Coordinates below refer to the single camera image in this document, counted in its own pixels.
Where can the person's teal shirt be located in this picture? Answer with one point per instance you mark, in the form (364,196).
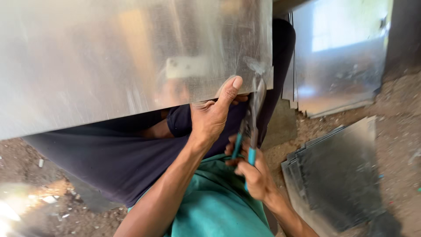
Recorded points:
(217,204)

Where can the person's dark trousers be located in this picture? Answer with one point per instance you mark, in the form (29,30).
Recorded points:
(138,151)

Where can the large shiny metal sheet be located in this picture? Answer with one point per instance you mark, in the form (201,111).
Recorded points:
(125,56)

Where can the person's right hand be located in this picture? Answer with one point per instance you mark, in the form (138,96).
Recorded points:
(253,174)

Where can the flat stack of metal sheets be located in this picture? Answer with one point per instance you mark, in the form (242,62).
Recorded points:
(332,177)

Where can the person's left hand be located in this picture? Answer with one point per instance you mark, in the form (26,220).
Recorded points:
(207,118)

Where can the leaning stack of metal sheets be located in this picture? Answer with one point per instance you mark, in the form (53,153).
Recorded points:
(335,56)

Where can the person's right fingers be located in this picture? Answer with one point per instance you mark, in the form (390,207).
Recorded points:
(241,163)

